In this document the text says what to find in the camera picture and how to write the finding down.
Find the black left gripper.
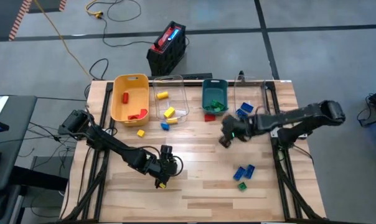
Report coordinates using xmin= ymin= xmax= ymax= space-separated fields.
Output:
xmin=147 ymin=154 xmax=179 ymax=189

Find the teal plastic bin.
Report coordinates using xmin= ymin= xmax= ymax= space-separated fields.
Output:
xmin=202 ymin=78 xmax=229 ymax=116

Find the clear plastic bin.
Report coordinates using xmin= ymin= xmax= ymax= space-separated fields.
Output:
xmin=233 ymin=79 xmax=268 ymax=124
xmin=153 ymin=74 xmax=190 ymax=121

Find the yellow plastic bin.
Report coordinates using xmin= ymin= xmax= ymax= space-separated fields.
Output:
xmin=110 ymin=73 xmax=151 ymax=128

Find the red battery box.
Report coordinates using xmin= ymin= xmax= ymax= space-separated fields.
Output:
xmin=150 ymin=26 xmax=183 ymax=54

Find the dark grey side desk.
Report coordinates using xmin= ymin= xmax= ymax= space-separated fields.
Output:
xmin=0 ymin=95 xmax=38 ymax=191

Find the dark mat with striped edge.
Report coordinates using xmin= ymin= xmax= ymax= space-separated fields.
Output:
xmin=27 ymin=0 xmax=68 ymax=14
xmin=0 ymin=0 xmax=33 ymax=42

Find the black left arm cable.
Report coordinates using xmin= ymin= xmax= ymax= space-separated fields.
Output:
xmin=144 ymin=144 xmax=185 ymax=177

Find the black aluminium frame rail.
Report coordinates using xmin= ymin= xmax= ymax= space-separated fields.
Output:
xmin=262 ymin=80 xmax=331 ymax=223
xmin=62 ymin=81 xmax=118 ymax=223

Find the black frame crossbar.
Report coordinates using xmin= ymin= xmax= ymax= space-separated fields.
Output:
xmin=106 ymin=80 xmax=276 ymax=87

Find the black looped cable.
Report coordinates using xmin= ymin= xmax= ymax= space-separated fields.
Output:
xmin=88 ymin=58 xmax=110 ymax=81

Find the black floor cable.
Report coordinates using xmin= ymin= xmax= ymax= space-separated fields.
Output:
xmin=100 ymin=0 xmax=156 ymax=48

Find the tan floor cord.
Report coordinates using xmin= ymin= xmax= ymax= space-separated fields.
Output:
xmin=32 ymin=0 xmax=92 ymax=78

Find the yellow extension cord plug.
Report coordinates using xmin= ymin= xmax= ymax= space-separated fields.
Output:
xmin=85 ymin=0 xmax=104 ymax=19

